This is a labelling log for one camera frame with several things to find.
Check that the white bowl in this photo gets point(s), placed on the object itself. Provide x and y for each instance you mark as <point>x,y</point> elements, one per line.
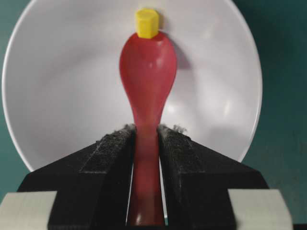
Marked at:
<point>62,91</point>

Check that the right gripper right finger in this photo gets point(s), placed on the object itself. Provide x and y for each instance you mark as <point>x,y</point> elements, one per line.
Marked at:
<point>205,190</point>

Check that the yellow hexagonal prism block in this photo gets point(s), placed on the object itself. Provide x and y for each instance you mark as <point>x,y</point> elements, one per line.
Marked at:
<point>147,23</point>

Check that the red spoon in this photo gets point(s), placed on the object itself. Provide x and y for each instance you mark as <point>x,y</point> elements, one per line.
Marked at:
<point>147,70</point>

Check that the green table cloth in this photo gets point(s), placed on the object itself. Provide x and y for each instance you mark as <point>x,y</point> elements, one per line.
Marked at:
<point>279,146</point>

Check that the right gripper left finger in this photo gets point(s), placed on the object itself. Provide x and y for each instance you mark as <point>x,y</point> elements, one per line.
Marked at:
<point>86,190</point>

